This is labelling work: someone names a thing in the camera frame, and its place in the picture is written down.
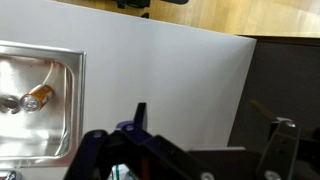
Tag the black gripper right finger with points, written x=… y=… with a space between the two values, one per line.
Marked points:
x=281 y=143

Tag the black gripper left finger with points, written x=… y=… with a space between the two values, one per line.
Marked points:
x=156 y=150

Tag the orange fanta soda can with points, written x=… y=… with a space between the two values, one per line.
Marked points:
x=38 y=97

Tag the stainless steel sink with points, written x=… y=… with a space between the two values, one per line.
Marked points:
x=40 y=133

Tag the chrome sink faucet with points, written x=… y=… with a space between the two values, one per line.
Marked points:
x=8 y=175

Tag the round metal sink drain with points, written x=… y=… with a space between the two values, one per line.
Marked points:
x=8 y=104

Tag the green white packet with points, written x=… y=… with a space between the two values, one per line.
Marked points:
x=120 y=172

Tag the dark brown cabinet panel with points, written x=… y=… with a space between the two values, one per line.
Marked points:
x=283 y=76

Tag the black office chair base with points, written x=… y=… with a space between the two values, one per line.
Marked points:
x=133 y=2

